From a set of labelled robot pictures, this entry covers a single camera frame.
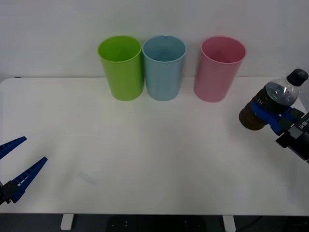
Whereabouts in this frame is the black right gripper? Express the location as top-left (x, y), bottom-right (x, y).
top-left (250, 101), bottom-right (309, 165)

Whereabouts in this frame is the green plastic waste bin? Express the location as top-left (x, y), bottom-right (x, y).
top-left (97, 35), bottom-right (144, 102)

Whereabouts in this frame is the white table leg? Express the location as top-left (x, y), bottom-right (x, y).
top-left (60, 214), bottom-right (74, 231)
top-left (222, 215), bottom-right (236, 232)

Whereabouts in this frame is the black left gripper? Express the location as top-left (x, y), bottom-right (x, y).
top-left (0, 136), bottom-right (48, 206)

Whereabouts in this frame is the pink plastic waste bin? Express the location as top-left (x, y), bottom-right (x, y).
top-left (193, 36), bottom-right (247, 103)

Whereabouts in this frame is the dark drink bottle black cap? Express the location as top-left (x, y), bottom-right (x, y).
top-left (239, 68), bottom-right (309, 131)

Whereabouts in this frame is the pale blue plastic waste bin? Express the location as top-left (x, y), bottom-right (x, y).
top-left (141, 35), bottom-right (187, 102)

